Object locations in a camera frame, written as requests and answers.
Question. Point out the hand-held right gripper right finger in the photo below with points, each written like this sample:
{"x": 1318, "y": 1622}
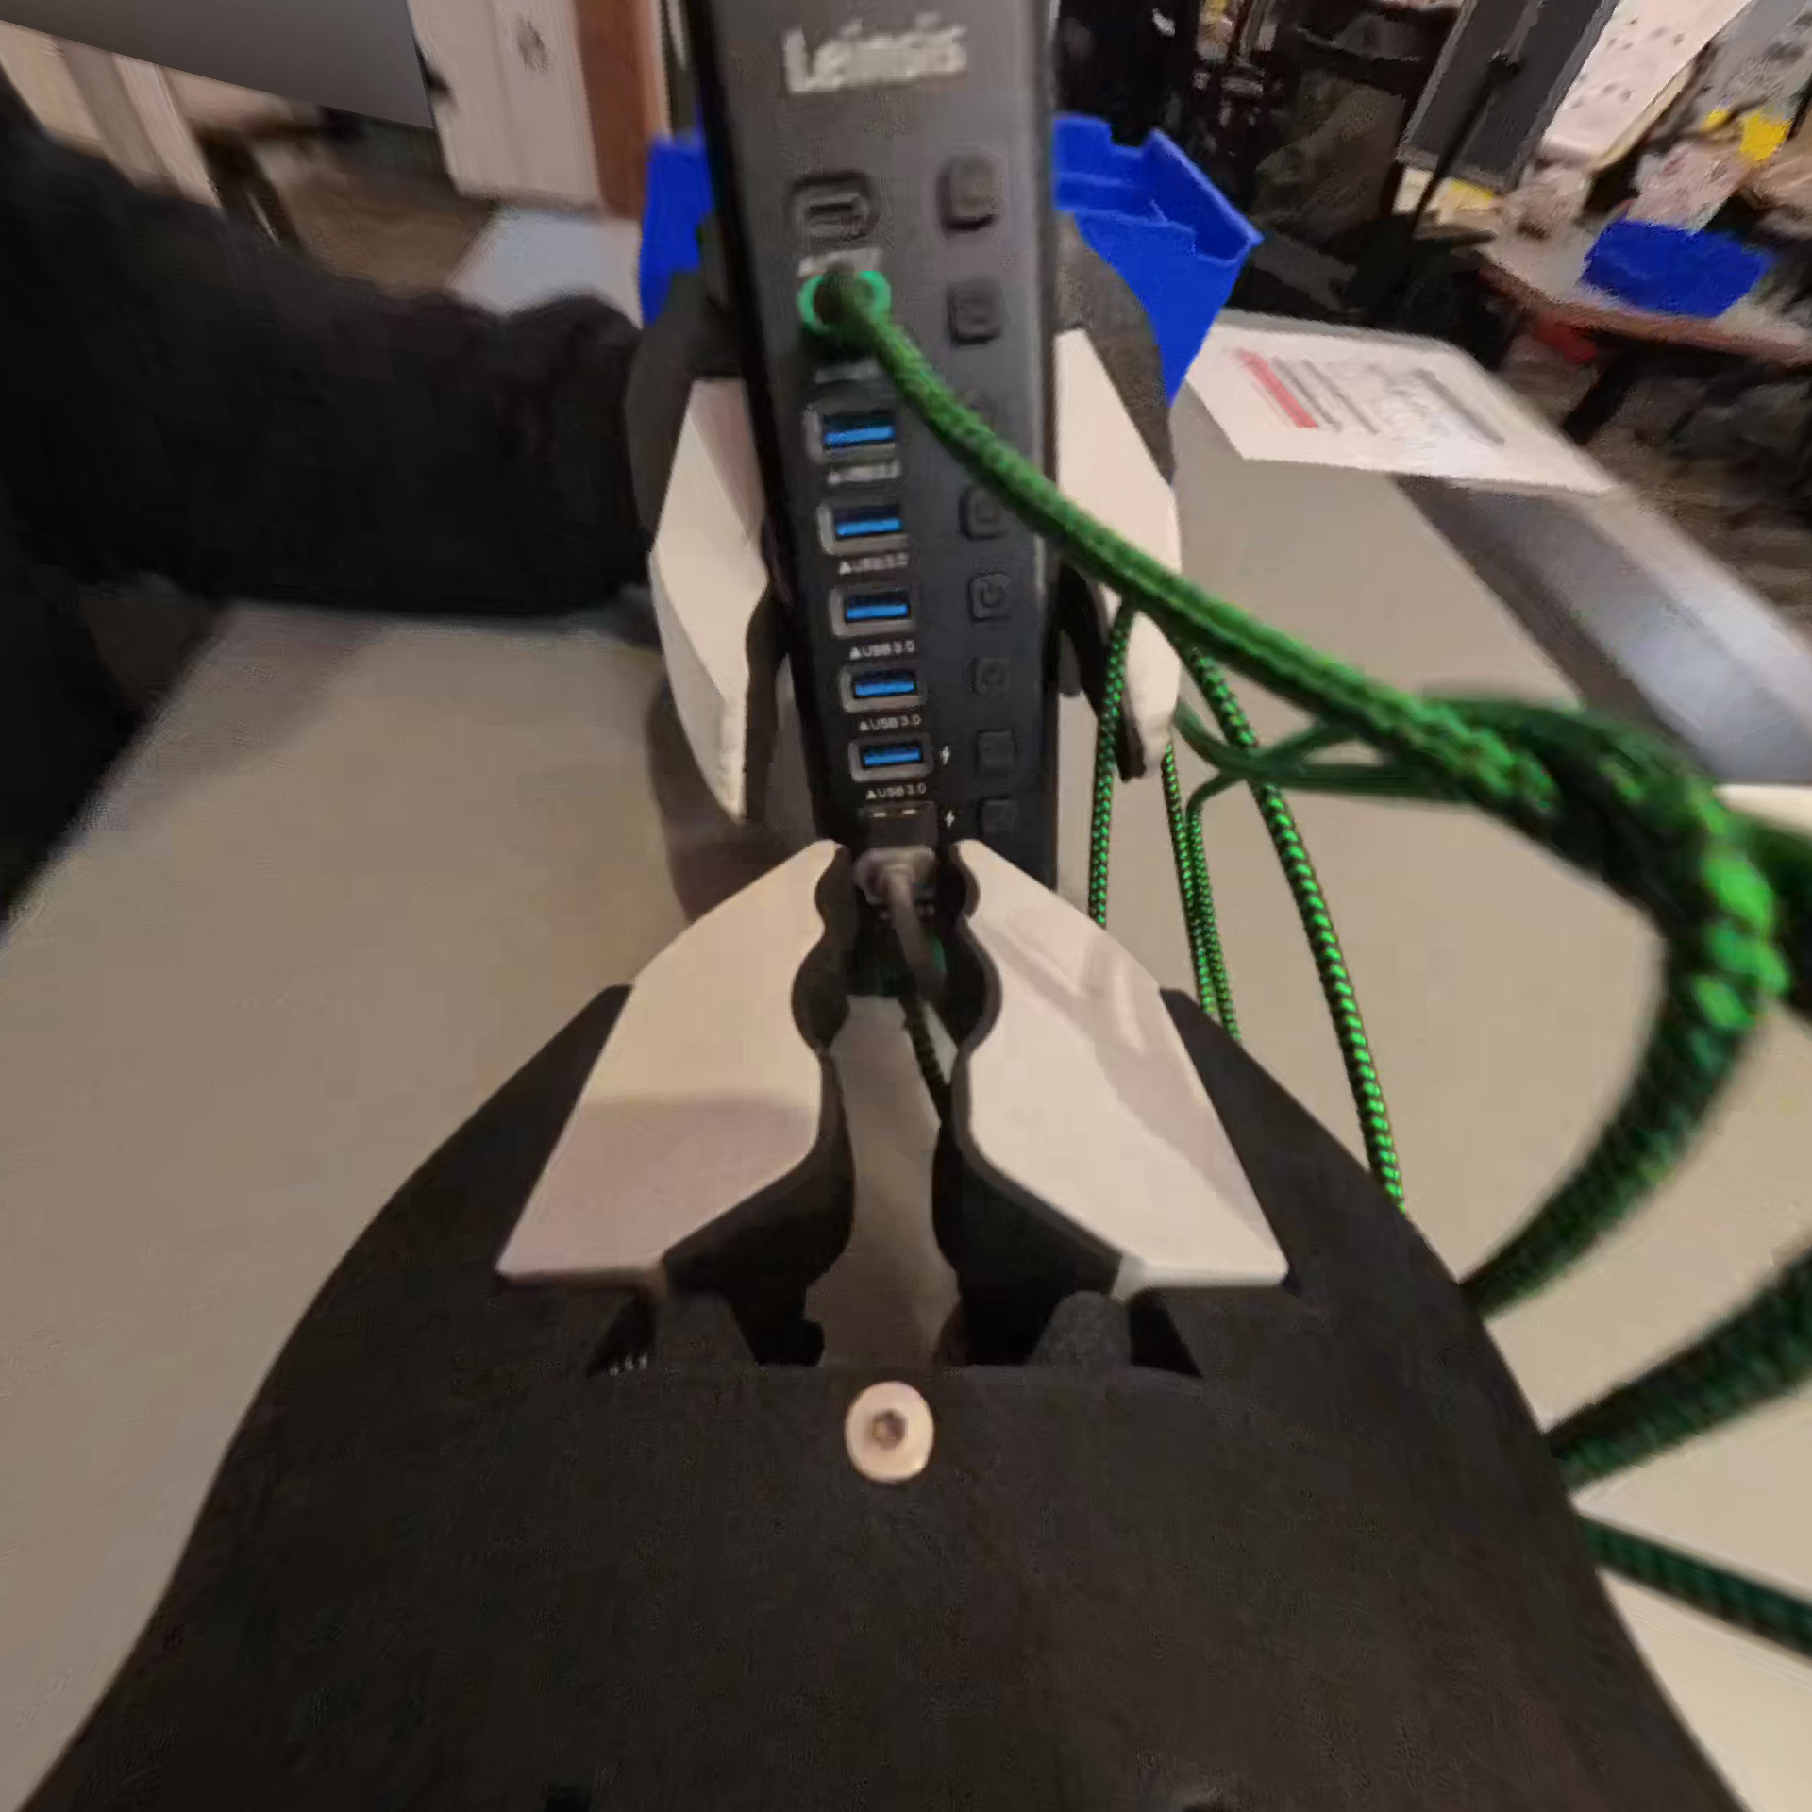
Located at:
{"x": 1122, "y": 1135}

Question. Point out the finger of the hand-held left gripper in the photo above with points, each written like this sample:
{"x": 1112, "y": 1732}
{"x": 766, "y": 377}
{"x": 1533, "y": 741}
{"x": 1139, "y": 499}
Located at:
{"x": 1133, "y": 553}
{"x": 699, "y": 566}

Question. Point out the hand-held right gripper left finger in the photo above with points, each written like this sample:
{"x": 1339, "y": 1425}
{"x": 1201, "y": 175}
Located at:
{"x": 668, "y": 1119}

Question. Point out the black box-shaped USB hub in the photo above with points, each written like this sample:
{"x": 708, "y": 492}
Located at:
{"x": 907, "y": 170}

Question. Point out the blue storage bin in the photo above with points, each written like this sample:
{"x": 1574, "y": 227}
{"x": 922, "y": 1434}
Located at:
{"x": 1156, "y": 212}

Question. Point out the person's left forearm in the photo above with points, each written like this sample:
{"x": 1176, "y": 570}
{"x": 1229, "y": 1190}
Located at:
{"x": 281, "y": 427}

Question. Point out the grey desk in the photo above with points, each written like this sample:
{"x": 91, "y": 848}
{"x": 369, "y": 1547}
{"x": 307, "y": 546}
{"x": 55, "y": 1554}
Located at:
{"x": 356, "y": 921}

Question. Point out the printed paper sheet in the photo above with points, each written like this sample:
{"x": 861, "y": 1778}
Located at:
{"x": 1358, "y": 403}

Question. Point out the wooden beam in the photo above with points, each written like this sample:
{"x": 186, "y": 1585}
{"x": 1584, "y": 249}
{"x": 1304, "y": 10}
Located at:
{"x": 619, "y": 95}

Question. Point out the wooden edged table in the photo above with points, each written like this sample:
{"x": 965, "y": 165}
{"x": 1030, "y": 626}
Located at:
{"x": 1627, "y": 314}

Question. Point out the grey monitor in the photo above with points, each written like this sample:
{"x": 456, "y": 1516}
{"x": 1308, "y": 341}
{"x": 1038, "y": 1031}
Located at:
{"x": 1501, "y": 88}

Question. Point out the small blue bins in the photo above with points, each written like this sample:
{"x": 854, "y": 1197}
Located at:
{"x": 1679, "y": 269}

